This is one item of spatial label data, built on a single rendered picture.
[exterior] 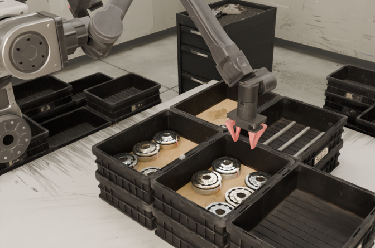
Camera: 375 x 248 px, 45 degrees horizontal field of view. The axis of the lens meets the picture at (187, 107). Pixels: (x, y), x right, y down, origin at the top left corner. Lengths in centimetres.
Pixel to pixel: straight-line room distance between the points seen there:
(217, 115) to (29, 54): 115
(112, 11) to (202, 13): 30
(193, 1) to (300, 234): 75
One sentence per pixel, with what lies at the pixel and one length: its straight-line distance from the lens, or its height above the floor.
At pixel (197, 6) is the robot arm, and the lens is 133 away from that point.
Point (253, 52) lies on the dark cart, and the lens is 334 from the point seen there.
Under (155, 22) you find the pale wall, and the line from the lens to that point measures 550.
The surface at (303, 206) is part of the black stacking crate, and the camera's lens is 153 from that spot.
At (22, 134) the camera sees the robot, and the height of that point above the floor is 114.
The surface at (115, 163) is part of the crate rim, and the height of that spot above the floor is 93.
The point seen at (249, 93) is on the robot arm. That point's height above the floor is 124.
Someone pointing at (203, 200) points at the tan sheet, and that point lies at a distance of 152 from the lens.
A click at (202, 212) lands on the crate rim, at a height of 92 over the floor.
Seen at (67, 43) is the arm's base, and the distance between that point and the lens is 107.
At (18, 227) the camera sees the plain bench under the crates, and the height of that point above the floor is 70.
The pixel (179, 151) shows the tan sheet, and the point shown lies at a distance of 176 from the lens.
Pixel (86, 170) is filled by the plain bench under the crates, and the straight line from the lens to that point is 193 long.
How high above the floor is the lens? 178
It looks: 27 degrees down
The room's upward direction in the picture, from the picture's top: 1 degrees counter-clockwise
